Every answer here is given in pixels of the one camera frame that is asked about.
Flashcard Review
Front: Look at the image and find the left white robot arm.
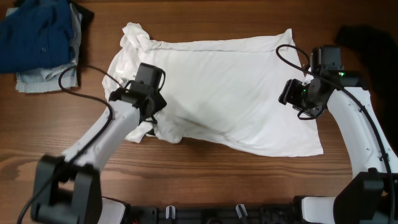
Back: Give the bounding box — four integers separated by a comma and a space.
25, 88, 166, 224

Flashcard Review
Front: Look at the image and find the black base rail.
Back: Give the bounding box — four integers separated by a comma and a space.
99, 198, 312, 224

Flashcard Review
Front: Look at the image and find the white t-shirt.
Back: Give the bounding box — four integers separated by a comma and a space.
103, 23, 323, 157

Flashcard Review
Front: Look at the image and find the folded light blue garment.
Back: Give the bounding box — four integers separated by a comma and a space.
16, 3, 83, 93

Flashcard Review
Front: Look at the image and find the black garment at right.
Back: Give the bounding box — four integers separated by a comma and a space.
335, 25, 397, 152

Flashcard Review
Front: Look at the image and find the folded blue shirt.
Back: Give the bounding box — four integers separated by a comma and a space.
1, 0, 76, 73

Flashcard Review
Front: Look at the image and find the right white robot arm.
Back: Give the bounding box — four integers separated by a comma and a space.
279, 70, 397, 223

